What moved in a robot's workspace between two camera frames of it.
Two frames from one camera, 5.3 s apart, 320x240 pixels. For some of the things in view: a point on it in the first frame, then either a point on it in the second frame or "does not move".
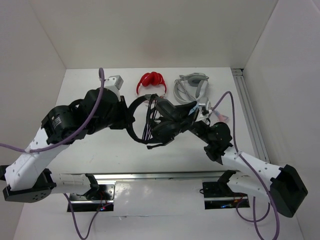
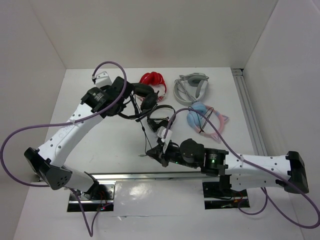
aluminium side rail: x=239 y=75 does not move
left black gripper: x=126 y=117 to x=123 y=105
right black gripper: x=183 y=111 to x=156 y=153
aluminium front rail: x=163 y=176 does not move
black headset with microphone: x=164 y=120 to x=148 y=98
